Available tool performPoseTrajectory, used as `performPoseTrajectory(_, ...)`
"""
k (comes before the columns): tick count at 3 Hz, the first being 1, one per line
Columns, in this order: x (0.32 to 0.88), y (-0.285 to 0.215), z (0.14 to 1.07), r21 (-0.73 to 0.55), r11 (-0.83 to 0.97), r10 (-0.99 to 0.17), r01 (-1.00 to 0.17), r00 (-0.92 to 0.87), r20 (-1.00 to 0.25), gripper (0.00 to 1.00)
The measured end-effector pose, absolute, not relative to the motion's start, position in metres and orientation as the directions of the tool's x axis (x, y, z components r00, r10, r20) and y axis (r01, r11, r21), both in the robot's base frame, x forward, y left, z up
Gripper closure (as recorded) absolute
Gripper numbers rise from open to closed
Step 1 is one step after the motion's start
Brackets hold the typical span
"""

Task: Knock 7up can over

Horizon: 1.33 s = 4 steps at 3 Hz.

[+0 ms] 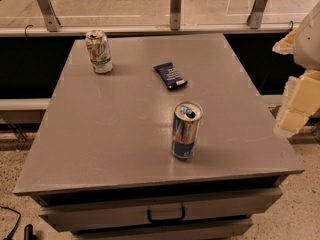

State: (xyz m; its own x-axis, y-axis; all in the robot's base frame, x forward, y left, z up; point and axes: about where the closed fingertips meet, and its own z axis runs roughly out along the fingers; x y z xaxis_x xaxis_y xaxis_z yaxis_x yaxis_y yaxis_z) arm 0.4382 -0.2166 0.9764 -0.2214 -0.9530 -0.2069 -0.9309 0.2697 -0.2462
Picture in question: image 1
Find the metal railing bracket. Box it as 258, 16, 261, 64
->
169, 0, 182, 30
247, 0, 268, 29
37, 0, 61, 32

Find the blue silver energy drink can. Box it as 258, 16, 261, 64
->
171, 101, 203, 160

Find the black floor cable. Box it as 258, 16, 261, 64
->
0, 204, 22, 240

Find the left metal railing bracket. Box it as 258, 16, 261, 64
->
37, 0, 61, 32

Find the dark blue snack bar wrapper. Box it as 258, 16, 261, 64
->
153, 62, 188, 90

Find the black drawer handle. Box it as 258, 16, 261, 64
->
147, 206, 186, 224

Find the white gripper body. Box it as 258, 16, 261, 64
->
293, 1, 320, 70

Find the black object on floor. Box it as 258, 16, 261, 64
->
24, 224, 37, 240

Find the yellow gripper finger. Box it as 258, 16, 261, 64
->
272, 29, 297, 55
274, 69, 320, 138

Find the middle metal railing bracket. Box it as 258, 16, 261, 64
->
169, 0, 182, 30

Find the grey drawer cabinet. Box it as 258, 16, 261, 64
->
14, 34, 302, 240

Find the green white 7up can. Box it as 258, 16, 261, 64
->
85, 30, 113, 74

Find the right metal railing bracket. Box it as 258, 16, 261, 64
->
247, 0, 268, 29

